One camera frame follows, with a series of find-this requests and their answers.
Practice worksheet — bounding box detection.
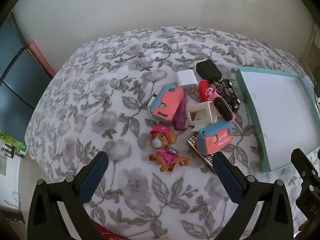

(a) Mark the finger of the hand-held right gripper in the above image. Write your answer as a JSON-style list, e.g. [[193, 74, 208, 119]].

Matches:
[[291, 149, 320, 193]]

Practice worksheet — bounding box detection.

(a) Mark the pink pole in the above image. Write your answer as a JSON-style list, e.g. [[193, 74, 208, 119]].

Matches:
[[28, 41, 57, 77]]

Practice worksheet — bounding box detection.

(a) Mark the white plug charger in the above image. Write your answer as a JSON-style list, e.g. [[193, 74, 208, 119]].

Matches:
[[175, 70, 199, 95]]

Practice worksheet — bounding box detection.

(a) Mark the grey floral blanket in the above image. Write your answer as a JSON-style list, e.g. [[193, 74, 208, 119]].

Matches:
[[24, 26, 320, 240]]

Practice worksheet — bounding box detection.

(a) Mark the white hair claw clip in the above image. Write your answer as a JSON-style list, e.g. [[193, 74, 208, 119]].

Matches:
[[185, 100, 217, 132]]

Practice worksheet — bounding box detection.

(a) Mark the thin black floor cable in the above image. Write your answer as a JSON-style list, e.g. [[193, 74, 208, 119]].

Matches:
[[5, 192, 25, 224]]

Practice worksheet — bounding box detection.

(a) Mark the pink wrist watch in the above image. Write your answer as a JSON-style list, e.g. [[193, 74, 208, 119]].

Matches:
[[206, 89, 237, 123]]

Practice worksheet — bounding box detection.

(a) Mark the green printed box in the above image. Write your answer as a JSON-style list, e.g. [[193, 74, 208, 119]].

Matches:
[[0, 130, 27, 155]]

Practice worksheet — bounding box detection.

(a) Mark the black toy car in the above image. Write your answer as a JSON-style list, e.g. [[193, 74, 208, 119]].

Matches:
[[215, 79, 242, 114]]

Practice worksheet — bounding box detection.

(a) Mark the black plug charger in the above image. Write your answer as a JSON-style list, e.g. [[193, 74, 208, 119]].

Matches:
[[196, 60, 223, 84]]

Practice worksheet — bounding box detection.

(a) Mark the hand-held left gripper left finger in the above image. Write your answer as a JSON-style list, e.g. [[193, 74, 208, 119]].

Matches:
[[27, 151, 109, 240]]

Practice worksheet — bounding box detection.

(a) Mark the pink blue toy knife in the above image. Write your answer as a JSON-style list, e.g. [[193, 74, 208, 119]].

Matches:
[[149, 84, 185, 124], [196, 121, 233, 155]]

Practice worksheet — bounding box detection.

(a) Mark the pink puppy toy figure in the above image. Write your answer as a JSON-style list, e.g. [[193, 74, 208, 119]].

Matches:
[[148, 124, 191, 173]]

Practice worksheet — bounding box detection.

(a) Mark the red white bottle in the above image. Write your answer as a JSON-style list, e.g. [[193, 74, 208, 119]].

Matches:
[[199, 79, 213, 103]]

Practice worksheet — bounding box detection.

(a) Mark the teal cardboard box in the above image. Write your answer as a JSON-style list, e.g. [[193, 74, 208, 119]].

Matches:
[[236, 67, 320, 173]]

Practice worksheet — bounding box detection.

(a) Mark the dark cabinet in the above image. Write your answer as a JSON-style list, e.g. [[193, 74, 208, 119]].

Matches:
[[0, 12, 53, 140]]

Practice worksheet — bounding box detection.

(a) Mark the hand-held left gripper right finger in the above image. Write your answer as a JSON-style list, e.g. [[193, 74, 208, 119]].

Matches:
[[212, 152, 294, 240]]

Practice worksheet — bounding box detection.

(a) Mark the red cloth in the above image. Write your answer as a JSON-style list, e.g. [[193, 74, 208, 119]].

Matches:
[[92, 220, 140, 240]]

